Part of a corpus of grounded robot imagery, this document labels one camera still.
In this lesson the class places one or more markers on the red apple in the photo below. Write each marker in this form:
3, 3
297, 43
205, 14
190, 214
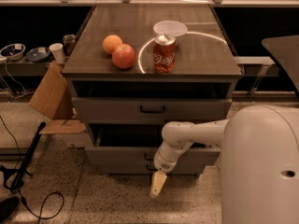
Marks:
123, 56

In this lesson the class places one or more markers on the grey drawer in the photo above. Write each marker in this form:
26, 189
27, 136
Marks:
148, 110
130, 150

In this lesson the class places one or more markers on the orange fruit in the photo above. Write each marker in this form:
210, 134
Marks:
110, 42

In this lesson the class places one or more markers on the brown cardboard box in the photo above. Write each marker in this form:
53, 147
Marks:
52, 99

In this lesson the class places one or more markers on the white and blue bowl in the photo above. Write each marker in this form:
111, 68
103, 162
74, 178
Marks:
13, 52

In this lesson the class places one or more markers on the dark glass jar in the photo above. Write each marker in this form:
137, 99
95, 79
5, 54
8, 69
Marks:
69, 43

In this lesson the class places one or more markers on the black round floor base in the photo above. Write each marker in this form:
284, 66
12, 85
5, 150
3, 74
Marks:
8, 208

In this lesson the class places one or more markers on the white plastic bowl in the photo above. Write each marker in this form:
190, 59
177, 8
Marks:
174, 28

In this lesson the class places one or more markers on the grey shelf ledge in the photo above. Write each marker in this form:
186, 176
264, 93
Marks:
24, 68

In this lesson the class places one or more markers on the grey top drawer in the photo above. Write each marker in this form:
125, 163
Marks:
148, 110

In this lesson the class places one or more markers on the grey drawer cabinet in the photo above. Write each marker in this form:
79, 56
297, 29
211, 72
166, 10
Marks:
205, 68

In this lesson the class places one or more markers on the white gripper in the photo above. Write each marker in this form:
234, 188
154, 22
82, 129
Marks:
163, 162

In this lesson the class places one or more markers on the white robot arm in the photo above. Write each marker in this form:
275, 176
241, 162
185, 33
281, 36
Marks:
259, 162

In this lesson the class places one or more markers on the red cola can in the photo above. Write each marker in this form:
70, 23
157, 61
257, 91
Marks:
164, 49

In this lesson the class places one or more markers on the white paper cup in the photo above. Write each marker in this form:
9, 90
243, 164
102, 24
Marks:
57, 50

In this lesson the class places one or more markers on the black stand leg left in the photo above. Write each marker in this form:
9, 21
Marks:
13, 176

